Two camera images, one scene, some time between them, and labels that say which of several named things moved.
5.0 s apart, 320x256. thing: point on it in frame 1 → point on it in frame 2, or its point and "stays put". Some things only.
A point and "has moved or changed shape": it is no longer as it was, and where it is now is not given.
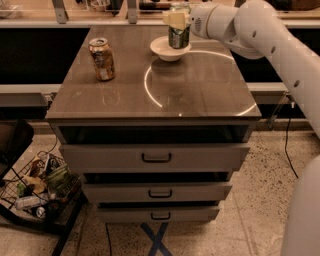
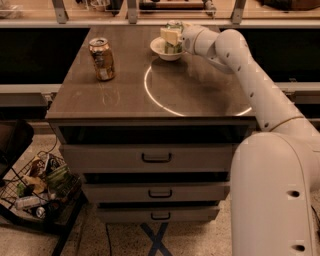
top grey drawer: [151, 158] stays put
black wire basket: [42, 186] stays put
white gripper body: [198, 20] → [189, 40]
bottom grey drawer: [125, 214] stays put
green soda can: [178, 38] has moved or changed shape
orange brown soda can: [103, 58] stays put
